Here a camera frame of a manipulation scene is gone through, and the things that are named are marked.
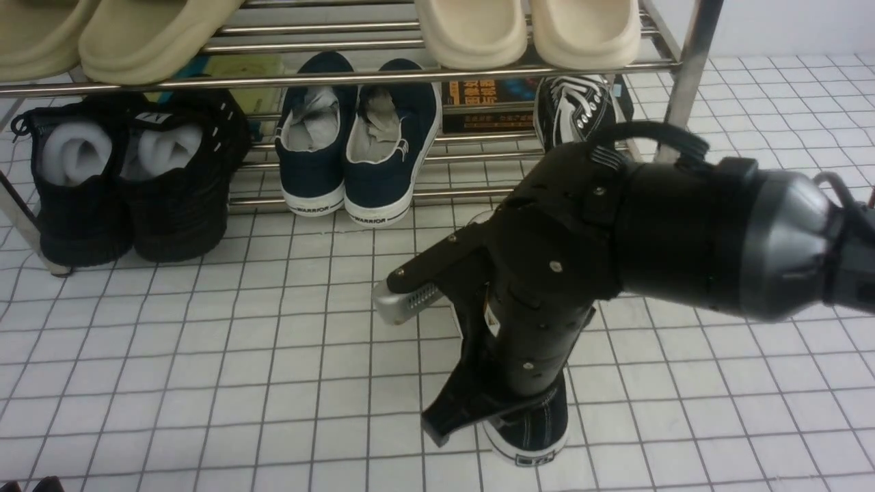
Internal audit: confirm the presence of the black knit sneaker left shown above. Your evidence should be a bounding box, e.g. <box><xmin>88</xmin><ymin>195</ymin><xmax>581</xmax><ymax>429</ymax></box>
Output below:
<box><xmin>10</xmin><ymin>100</ymin><xmax>134</xmax><ymax>269</ymax></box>

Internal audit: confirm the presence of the khaki slide sandal right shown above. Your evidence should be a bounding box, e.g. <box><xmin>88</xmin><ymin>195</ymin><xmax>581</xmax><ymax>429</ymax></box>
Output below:
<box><xmin>78</xmin><ymin>1</ymin><xmax>243</xmax><ymax>86</ymax></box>

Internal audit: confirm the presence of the navy canvas shoe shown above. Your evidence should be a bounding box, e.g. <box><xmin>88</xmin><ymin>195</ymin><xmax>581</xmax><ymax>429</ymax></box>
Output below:
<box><xmin>274</xmin><ymin>84</ymin><xmax>359</xmax><ymax>217</ymax></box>
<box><xmin>343</xmin><ymin>80</ymin><xmax>442</xmax><ymax>228</ymax></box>

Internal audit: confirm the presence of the black knit sneaker right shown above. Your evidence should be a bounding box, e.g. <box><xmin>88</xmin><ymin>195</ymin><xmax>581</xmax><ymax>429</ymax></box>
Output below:
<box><xmin>115</xmin><ymin>88</ymin><xmax>252</xmax><ymax>264</ymax></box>

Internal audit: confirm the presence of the cream slide sandal left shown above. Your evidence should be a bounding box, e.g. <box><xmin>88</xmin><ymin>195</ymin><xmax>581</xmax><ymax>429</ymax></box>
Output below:
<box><xmin>414</xmin><ymin>1</ymin><xmax>528</xmax><ymax>70</ymax></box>

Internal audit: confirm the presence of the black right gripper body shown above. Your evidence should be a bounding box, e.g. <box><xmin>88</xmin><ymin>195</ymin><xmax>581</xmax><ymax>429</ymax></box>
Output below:
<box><xmin>387</xmin><ymin>143</ymin><xmax>630</xmax><ymax>361</ymax></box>

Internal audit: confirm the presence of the black canvas sneaker white sole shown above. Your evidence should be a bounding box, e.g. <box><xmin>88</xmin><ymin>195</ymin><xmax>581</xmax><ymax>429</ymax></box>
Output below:
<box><xmin>481</xmin><ymin>372</ymin><xmax>569</xmax><ymax>467</ymax></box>

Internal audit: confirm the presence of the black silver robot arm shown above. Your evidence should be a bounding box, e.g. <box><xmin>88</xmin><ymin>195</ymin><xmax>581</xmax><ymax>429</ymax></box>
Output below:
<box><xmin>372</xmin><ymin>143</ymin><xmax>873</xmax><ymax>446</ymax></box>

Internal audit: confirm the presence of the dark book on rack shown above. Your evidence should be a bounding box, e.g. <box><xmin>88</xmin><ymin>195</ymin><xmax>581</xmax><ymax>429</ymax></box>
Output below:
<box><xmin>441</xmin><ymin>78</ymin><xmax>541</xmax><ymax>134</ymax></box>

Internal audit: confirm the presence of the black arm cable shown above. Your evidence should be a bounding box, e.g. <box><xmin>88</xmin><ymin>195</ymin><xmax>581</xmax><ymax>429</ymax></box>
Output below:
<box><xmin>589</xmin><ymin>121</ymin><xmax>710</xmax><ymax>165</ymax></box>

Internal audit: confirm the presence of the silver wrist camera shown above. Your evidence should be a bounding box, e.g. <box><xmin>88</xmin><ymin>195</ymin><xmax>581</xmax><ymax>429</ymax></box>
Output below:
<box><xmin>371</xmin><ymin>280</ymin><xmax>444</xmax><ymax>326</ymax></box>

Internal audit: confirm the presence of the khaki slide sandal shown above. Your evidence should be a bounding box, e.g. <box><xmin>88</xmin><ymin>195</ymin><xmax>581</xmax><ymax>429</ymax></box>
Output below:
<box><xmin>1</xmin><ymin>1</ymin><xmax>100</xmax><ymax>82</ymax></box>
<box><xmin>78</xmin><ymin>1</ymin><xmax>243</xmax><ymax>86</ymax></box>

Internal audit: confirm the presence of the metal shoe rack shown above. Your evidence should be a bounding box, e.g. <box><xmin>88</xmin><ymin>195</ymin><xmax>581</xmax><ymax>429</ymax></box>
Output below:
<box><xmin>2</xmin><ymin>1</ymin><xmax>725</xmax><ymax>278</ymax></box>

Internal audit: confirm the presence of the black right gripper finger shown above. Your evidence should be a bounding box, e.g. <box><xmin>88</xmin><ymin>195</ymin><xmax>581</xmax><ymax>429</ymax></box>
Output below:
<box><xmin>422</xmin><ymin>300</ymin><xmax>565</xmax><ymax>446</ymax></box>

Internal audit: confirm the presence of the cream slide sandal right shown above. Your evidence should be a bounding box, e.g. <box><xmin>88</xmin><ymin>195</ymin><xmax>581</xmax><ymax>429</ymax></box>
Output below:
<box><xmin>529</xmin><ymin>1</ymin><xmax>643</xmax><ymax>70</ymax></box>

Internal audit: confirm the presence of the black white patterned sneaker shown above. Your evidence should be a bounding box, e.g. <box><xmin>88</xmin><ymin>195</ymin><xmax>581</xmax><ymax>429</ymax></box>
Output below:
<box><xmin>533</xmin><ymin>74</ymin><xmax>634</xmax><ymax>152</ymax></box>

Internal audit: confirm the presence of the cream slide sandal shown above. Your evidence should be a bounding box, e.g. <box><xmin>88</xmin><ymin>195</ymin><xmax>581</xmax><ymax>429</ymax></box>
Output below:
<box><xmin>414</xmin><ymin>1</ymin><xmax>528</xmax><ymax>70</ymax></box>
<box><xmin>529</xmin><ymin>1</ymin><xmax>643</xmax><ymax>70</ymax></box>

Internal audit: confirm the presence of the khaki slide sandal left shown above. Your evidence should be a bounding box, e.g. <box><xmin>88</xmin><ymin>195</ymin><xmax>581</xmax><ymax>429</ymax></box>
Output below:
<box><xmin>1</xmin><ymin>1</ymin><xmax>100</xmax><ymax>82</ymax></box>

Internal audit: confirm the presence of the black knit sneaker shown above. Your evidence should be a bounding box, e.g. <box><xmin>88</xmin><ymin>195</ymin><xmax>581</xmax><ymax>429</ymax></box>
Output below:
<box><xmin>115</xmin><ymin>88</ymin><xmax>252</xmax><ymax>264</ymax></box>
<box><xmin>10</xmin><ymin>100</ymin><xmax>134</xmax><ymax>269</ymax></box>

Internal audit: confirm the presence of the navy canvas shoe right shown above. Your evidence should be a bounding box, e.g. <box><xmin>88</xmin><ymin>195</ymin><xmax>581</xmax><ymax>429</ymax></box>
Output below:
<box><xmin>343</xmin><ymin>80</ymin><xmax>442</xmax><ymax>228</ymax></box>

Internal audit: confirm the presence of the navy canvas shoe left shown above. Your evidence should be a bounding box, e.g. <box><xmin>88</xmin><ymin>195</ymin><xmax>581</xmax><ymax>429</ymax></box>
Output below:
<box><xmin>274</xmin><ymin>84</ymin><xmax>359</xmax><ymax>217</ymax></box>

